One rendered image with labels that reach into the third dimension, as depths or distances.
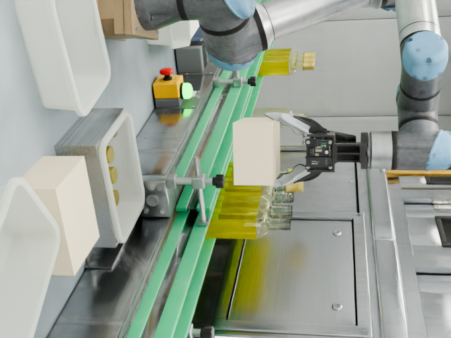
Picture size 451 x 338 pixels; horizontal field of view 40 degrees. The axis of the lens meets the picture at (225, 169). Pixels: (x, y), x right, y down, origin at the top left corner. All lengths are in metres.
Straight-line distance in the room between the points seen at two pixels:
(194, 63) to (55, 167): 0.97
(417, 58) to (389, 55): 6.38
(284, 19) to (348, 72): 6.13
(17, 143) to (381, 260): 0.90
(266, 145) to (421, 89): 0.30
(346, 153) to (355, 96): 6.49
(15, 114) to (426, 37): 0.70
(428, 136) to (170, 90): 0.76
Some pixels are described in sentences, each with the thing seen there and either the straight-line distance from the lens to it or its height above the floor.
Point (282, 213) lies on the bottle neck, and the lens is 1.47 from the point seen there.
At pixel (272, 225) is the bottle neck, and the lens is 1.42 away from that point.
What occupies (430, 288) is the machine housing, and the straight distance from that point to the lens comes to 1.53.
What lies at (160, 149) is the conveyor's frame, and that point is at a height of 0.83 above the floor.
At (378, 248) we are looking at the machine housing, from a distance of 1.57.
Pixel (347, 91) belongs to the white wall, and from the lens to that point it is 7.62.
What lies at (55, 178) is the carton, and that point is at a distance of 1.01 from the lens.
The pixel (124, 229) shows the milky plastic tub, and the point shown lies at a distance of 1.24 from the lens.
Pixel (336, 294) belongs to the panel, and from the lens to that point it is 1.43.
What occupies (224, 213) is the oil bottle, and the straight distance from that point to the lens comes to 1.43.
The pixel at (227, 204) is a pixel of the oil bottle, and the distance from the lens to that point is 1.46.
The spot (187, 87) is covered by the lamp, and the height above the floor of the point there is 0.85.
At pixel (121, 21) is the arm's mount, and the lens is 1.31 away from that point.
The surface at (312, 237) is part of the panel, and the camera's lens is 1.60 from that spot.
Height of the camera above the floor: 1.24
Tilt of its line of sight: 10 degrees down
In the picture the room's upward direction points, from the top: 90 degrees clockwise
